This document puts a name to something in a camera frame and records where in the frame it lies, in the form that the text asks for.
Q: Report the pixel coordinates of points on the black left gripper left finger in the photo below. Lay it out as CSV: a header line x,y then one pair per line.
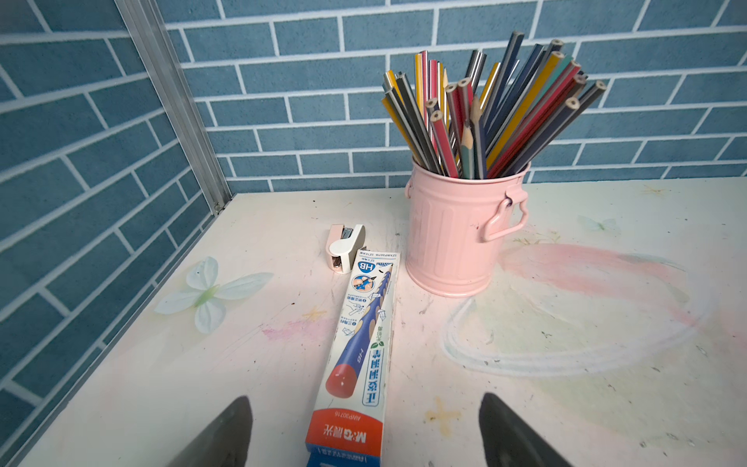
x,y
224,442

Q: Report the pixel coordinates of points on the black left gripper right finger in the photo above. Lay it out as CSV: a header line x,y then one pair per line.
x,y
510,441

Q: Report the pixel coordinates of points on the white blue pencil box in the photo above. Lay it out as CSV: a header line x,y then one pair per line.
x,y
347,422

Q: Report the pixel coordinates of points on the pink metal pencil bucket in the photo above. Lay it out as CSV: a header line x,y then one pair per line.
x,y
457,227

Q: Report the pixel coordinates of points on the bundle of coloured pencils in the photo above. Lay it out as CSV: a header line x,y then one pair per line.
x,y
481,128

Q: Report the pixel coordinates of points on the aluminium corner post left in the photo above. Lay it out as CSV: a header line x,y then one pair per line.
x,y
145,24

